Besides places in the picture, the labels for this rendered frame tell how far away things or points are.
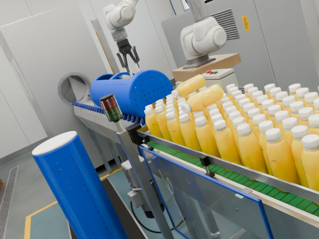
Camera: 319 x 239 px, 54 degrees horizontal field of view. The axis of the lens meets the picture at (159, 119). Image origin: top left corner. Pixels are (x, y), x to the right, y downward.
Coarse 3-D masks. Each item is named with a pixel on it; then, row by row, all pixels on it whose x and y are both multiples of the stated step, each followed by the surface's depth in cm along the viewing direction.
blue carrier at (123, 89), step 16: (96, 80) 245; (112, 80) 209; (128, 80) 182; (144, 80) 178; (160, 80) 182; (96, 96) 237; (128, 96) 176; (144, 96) 179; (160, 96) 184; (128, 112) 193; (144, 112) 180
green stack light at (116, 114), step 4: (116, 108) 126; (104, 112) 128; (108, 112) 126; (112, 112) 126; (116, 112) 126; (120, 112) 128; (108, 116) 127; (112, 116) 126; (116, 116) 127; (120, 116) 127; (108, 120) 128; (112, 120) 127
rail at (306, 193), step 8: (152, 136) 149; (168, 144) 136; (176, 144) 129; (184, 152) 125; (192, 152) 118; (200, 152) 113; (216, 160) 105; (224, 160) 101; (232, 168) 98; (240, 168) 94; (248, 168) 91; (248, 176) 93; (256, 176) 89; (264, 176) 86; (272, 176) 83; (272, 184) 84; (280, 184) 81; (288, 184) 78; (296, 184) 77; (296, 192) 77; (304, 192) 74; (312, 192) 72; (312, 200) 73
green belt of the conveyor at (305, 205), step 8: (152, 144) 163; (160, 144) 158; (168, 152) 145; (176, 152) 142; (184, 160) 131; (192, 160) 128; (216, 168) 115; (224, 168) 113; (224, 176) 108; (232, 176) 106; (240, 176) 104; (248, 184) 98; (256, 184) 97; (264, 184) 95; (264, 192) 92; (272, 192) 90; (280, 192) 89; (280, 200) 86; (288, 200) 85; (296, 200) 84; (304, 200) 82; (304, 208) 80; (312, 208) 79
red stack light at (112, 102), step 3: (114, 96) 127; (108, 99) 125; (111, 99) 125; (114, 99) 126; (102, 102) 125; (105, 102) 125; (108, 102) 125; (111, 102) 125; (114, 102) 126; (117, 102) 128; (102, 105) 126; (105, 105) 125; (108, 105) 125; (111, 105) 125; (114, 105) 126; (105, 108) 126; (108, 108) 125; (111, 108) 125
